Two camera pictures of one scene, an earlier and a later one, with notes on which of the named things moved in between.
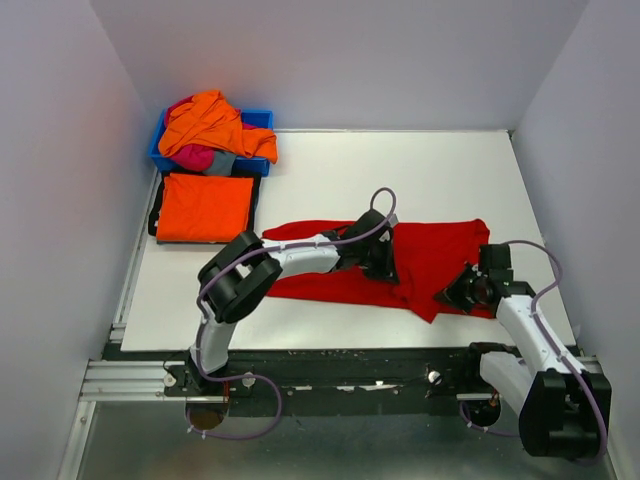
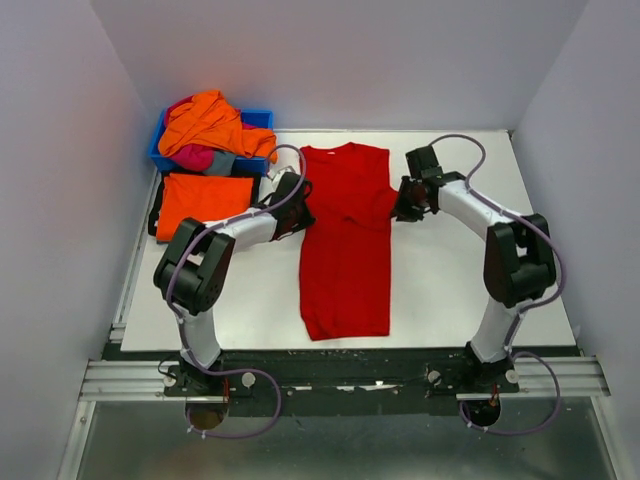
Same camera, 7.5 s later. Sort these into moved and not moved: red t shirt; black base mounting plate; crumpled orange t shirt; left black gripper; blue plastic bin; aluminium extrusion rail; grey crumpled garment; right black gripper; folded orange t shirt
Moved: right black gripper; red t shirt; left black gripper
Not moved: black base mounting plate; crumpled orange t shirt; blue plastic bin; aluminium extrusion rail; folded orange t shirt; grey crumpled garment
